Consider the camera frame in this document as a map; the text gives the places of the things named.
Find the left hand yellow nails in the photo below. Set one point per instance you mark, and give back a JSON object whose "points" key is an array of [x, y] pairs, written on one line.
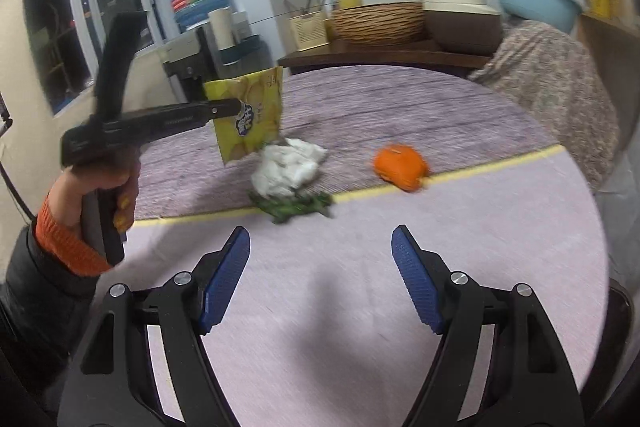
{"points": [[68, 191]]}

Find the floral cloth cover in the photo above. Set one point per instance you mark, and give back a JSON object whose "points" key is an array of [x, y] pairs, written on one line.
{"points": [[553, 77]]}

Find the orange peel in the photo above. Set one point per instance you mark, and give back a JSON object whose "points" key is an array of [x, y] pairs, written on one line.
{"points": [[402, 166]]}

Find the brown white pot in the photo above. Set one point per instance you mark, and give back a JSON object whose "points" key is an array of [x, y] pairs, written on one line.
{"points": [[464, 26]]}

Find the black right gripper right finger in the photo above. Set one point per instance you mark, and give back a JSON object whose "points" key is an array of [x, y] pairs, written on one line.
{"points": [[529, 381]]}

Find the white paper roll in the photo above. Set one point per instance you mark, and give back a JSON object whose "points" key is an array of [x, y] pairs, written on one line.
{"points": [[220, 20]]}

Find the purple striped tablecloth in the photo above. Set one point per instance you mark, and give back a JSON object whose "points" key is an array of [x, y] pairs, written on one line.
{"points": [[321, 330]]}

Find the yellow snack bag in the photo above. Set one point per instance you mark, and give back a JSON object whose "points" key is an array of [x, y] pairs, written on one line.
{"points": [[258, 123]]}

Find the window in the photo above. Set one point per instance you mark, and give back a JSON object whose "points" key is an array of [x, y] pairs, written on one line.
{"points": [[67, 38]]}

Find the woven brown sink basin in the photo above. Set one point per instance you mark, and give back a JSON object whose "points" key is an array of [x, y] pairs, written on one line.
{"points": [[380, 24]]}

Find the water dispenser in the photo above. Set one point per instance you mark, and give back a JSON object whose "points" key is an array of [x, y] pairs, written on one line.
{"points": [[193, 59]]}

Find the beige chopstick holder basket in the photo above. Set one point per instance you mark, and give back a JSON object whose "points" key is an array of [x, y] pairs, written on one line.
{"points": [[309, 31]]}

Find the wooden counter shelf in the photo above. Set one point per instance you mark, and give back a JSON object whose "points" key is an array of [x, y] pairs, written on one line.
{"points": [[426, 54]]}

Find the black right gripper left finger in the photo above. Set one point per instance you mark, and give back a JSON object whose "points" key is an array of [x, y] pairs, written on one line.
{"points": [[111, 381]]}

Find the light blue plastic basin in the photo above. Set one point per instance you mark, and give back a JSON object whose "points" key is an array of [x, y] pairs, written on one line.
{"points": [[560, 14]]}

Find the black sleeve orange cuff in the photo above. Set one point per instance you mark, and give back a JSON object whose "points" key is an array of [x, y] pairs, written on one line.
{"points": [[45, 300]]}

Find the green vegetable scraps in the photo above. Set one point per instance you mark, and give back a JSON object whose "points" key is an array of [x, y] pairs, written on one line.
{"points": [[282, 209]]}

